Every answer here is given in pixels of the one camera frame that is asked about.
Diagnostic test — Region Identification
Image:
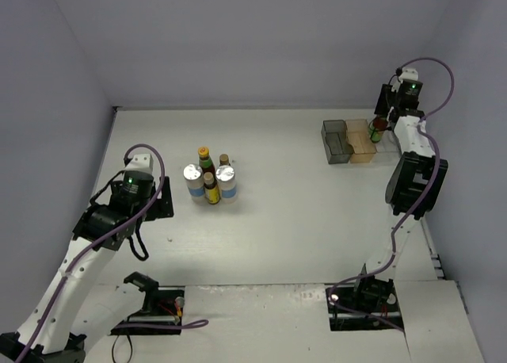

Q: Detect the amber plastic bin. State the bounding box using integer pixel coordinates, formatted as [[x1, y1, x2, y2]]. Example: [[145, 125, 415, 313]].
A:
[[345, 119, 376, 164]]

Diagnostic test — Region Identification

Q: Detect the white granule jar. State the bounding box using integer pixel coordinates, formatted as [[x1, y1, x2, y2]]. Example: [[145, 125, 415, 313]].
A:
[[183, 163, 206, 202], [215, 165, 238, 203]]

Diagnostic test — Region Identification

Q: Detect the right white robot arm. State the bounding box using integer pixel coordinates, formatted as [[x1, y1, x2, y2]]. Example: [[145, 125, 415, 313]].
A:
[[350, 78, 448, 309]]

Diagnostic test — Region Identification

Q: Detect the purple cable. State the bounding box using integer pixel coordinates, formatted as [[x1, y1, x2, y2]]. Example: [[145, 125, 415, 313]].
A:
[[326, 57, 456, 332], [17, 143, 209, 360]]

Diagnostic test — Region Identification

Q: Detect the clear plastic bin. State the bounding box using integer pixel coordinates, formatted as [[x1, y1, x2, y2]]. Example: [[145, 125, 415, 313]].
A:
[[372, 123, 398, 163]]

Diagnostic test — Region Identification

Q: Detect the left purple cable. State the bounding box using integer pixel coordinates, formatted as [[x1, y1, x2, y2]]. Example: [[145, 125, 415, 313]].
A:
[[17, 143, 209, 360]]

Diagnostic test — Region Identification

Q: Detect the red sauce bottle yellow cap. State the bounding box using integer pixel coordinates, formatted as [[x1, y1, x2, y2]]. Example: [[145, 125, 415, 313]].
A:
[[368, 117, 389, 143]]

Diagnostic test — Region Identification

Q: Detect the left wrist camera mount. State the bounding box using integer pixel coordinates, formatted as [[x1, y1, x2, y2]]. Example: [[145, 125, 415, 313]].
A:
[[124, 153, 154, 180]]

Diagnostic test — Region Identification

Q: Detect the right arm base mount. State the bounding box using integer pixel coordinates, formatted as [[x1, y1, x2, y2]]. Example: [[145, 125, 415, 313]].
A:
[[325, 276, 405, 332]]

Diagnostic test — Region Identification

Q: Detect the rear yellow label bottle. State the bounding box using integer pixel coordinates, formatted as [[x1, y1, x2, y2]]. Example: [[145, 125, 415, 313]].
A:
[[219, 154, 231, 166]]

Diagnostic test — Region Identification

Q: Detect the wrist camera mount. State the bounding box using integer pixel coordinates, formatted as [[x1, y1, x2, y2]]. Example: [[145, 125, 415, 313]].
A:
[[395, 67, 419, 83], [124, 153, 154, 180]]

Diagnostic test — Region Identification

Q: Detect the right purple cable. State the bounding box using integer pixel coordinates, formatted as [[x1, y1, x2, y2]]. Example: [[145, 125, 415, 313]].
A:
[[326, 57, 456, 332]]

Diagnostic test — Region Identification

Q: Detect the yellow label bottle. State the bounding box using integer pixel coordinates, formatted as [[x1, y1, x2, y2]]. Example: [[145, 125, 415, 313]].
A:
[[203, 172, 220, 204], [219, 154, 231, 166]]

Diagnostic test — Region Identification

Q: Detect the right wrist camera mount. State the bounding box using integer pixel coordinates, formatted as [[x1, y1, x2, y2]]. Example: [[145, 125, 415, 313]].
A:
[[395, 67, 419, 83]]

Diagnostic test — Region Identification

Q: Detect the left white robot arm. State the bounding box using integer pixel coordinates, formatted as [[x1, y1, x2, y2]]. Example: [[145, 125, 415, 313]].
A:
[[1, 170, 174, 362]]

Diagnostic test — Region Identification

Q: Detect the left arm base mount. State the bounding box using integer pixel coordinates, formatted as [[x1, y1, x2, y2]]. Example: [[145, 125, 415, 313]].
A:
[[110, 272, 185, 336]]

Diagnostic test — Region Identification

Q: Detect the front yellow label bottle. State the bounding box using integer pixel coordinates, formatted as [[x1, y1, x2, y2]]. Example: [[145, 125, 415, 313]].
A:
[[203, 172, 220, 204]]

